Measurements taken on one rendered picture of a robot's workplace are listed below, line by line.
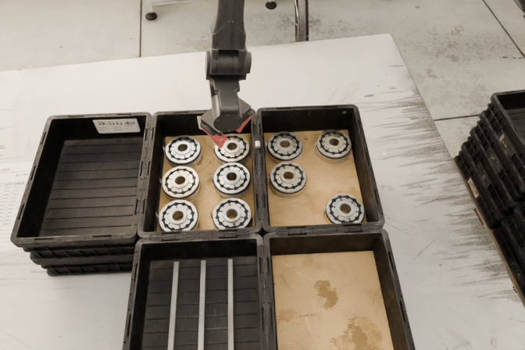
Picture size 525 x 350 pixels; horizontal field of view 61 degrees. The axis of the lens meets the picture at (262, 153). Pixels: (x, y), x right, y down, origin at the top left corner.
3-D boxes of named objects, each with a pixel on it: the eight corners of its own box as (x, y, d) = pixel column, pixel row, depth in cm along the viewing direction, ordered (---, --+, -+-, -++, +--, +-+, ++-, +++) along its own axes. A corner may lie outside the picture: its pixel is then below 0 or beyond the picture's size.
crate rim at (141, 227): (154, 116, 130) (152, 111, 128) (255, 112, 131) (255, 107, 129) (138, 242, 107) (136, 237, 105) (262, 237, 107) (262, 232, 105)
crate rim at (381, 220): (255, 112, 131) (255, 107, 129) (355, 108, 132) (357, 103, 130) (262, 237, 107) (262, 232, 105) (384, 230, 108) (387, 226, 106)
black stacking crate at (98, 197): (63, 141, 137) (48, 116, 128) (159, 137, 138) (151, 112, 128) (30, 262, 114) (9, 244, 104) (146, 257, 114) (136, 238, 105)
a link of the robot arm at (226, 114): (250, 47, 86) (205, 46, 84) (258, 90, 79) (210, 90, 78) (243, 90, 95) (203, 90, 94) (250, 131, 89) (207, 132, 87)
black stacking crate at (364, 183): (256, 133, 139) (256, 108, 129) (350, 130, 139) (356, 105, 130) (262, 251, 115) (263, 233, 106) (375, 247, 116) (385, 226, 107)
